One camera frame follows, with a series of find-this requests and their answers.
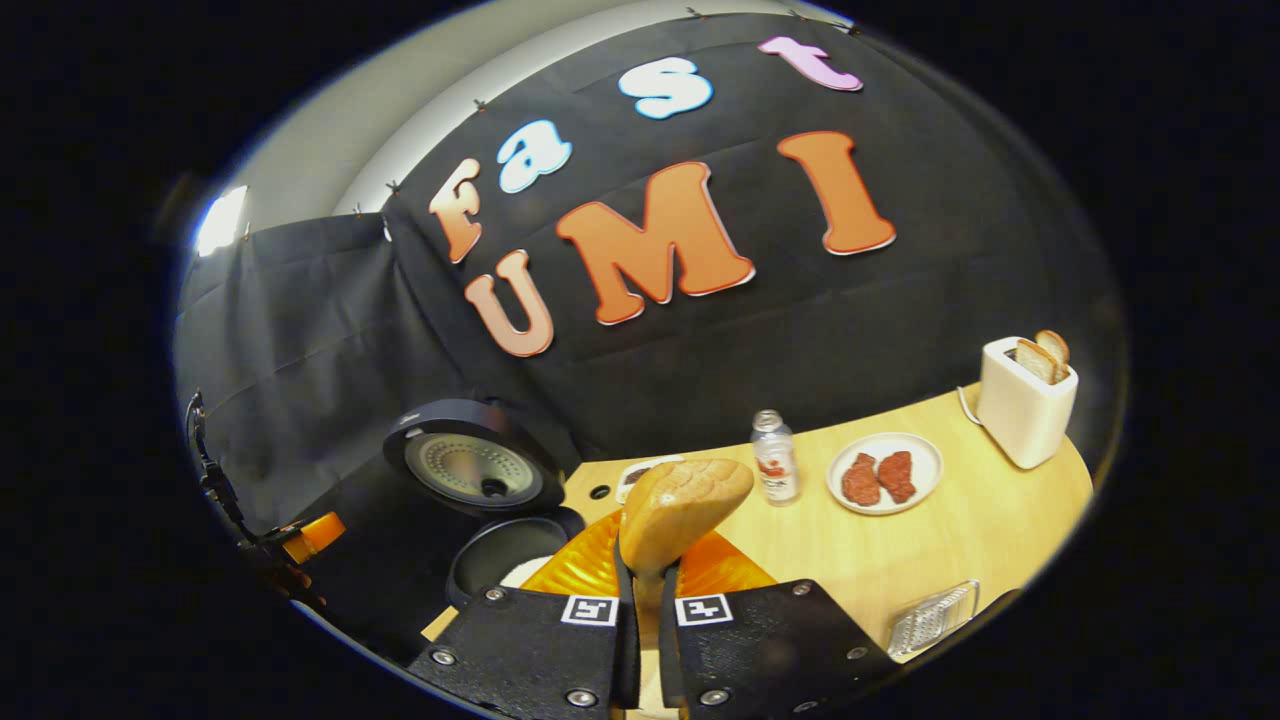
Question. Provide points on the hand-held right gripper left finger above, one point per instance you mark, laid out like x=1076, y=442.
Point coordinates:
x=540, y=650

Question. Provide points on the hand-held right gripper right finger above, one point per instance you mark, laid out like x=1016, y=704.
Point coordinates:
x=770, y=645

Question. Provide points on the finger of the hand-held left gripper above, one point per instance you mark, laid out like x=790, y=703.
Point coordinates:
x=315, y=537

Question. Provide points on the wooden spoon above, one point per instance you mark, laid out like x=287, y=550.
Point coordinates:
x=685, y=510

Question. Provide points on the dark grey rice cooker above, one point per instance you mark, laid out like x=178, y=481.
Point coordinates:
x=470, y=465

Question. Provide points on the clear drink bottle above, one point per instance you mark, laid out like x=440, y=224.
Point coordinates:
x=776, y=465

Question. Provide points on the red meat piece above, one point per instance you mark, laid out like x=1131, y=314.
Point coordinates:
x=860, y=480
x=897, y=476

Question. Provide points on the white divided grain dish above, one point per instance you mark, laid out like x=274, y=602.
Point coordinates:
x=632, y=478

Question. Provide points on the white round plate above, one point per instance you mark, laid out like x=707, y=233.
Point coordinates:
x=925, y=470

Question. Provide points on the black backdrop cloth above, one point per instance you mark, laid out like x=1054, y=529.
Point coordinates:
x=800, y=320

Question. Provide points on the white toaster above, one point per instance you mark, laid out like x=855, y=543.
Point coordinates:
x=1025, y=420

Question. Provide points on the toast slice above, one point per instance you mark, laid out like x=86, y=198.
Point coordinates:
x=1056, y=350
x=1035, y=360

